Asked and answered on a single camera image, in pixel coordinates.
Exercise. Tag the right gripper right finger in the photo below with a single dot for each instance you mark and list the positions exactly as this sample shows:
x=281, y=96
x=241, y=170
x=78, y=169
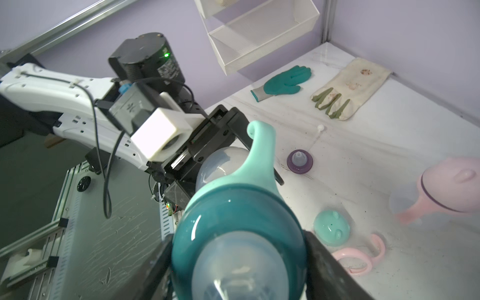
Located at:
x=326, y=278

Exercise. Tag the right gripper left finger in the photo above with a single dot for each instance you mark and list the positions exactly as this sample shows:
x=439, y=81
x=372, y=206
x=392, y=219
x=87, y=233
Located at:
x=152, y=281

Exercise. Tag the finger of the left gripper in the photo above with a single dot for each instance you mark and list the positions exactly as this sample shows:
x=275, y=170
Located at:
x=278, y=178

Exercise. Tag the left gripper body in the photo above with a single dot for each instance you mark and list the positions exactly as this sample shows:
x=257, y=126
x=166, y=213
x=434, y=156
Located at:
x=176, y=177

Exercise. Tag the clear baby bottle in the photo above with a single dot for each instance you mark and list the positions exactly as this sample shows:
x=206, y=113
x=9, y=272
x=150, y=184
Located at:
x=220, y=163
x=402, y=199

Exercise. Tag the teal nipple collar with straw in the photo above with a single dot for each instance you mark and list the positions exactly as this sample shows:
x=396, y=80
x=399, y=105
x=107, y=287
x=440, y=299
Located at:
x=239, y=243

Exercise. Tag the mint green bottle cap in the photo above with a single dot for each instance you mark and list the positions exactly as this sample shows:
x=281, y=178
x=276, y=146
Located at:
x=332, y=228

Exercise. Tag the pink bottle cap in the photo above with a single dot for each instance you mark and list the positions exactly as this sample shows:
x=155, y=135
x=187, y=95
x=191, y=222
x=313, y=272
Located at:
x=454, y=183

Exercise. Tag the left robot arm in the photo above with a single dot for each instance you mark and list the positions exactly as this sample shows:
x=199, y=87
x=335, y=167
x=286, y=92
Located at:
x=65, y=105

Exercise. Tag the purple nipple collar far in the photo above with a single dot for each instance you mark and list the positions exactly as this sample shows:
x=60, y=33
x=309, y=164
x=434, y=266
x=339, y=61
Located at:
x=300, y=161

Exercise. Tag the green rubber glove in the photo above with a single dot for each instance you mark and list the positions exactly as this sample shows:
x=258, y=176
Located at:
x=285, y=83

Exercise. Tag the beige glove green fingertips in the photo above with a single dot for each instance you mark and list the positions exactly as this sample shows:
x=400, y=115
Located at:
x=341, y=97

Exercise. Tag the lower white mesh shelf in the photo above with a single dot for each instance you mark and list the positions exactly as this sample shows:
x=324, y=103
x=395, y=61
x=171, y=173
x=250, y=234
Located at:
x=250, y=30

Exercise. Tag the white mesh shelf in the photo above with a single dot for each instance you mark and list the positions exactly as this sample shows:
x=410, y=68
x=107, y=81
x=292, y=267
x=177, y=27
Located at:
x=250, y=30
x=208, y=8

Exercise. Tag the upper white mesh shelf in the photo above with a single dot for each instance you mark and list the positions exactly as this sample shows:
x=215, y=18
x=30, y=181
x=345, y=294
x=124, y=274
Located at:
x=208, y=8

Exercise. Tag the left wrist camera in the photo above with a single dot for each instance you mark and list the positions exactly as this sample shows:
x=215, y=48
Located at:
x=155, y=122

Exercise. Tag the aluminium front rail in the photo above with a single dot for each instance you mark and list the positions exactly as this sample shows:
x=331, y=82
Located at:
x=28, y=265

